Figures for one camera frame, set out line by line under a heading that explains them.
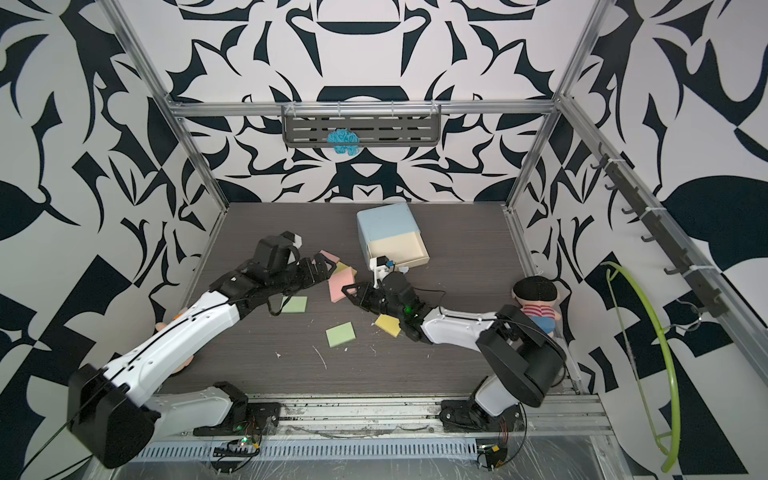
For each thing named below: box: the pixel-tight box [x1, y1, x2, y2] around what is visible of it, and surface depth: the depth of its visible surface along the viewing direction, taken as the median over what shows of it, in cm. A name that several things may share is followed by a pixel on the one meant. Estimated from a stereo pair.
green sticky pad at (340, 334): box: [325, 321, 357, 348], surface depth 89 cm
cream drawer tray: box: [368, 231, 430, 268], surface depth 96 cm
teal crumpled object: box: [327, 128, 360, 156], surface depth 93 cm
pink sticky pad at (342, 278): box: [328, 267, 356, 303], surface depth 83 cm
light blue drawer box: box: [356, 202, 420, 268], surface depth 96 cm
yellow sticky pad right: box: [375, 314, 401, 338], surface depth 90 cm
